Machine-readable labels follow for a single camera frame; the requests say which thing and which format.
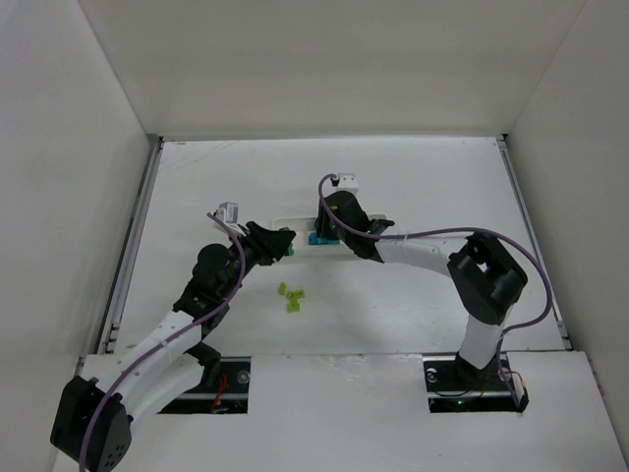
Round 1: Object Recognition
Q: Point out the green lego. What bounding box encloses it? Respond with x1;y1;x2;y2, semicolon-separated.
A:
279;227;297;257

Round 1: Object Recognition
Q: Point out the blue long lego brick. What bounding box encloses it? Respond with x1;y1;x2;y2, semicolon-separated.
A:
308;232;340;246

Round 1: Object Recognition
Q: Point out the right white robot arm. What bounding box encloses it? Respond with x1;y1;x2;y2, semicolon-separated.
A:
314;191;528;383

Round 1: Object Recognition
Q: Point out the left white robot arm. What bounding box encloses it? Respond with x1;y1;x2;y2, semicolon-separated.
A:
50;221;296;471

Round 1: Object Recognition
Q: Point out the white compartment tray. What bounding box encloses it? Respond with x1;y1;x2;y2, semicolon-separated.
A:
271;215;359;263

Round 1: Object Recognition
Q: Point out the lime lego cluster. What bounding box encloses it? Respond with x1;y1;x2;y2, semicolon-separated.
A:
285;289;306;313

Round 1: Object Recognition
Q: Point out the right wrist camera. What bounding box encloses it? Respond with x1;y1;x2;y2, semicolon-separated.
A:
331;173;359;193

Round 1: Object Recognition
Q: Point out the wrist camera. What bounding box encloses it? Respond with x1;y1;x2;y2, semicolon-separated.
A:
212;202;242;234
331;173;359;193

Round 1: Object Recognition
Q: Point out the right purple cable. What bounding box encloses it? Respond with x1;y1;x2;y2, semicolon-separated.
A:
317;172;555;409

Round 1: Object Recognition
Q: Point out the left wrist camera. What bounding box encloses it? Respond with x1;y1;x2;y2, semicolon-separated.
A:
212;202;242;234

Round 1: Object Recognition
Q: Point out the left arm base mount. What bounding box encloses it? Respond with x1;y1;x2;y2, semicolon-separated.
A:
160;356;252;415

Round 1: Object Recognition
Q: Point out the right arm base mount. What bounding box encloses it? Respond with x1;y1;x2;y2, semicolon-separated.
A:
423;356;530;414

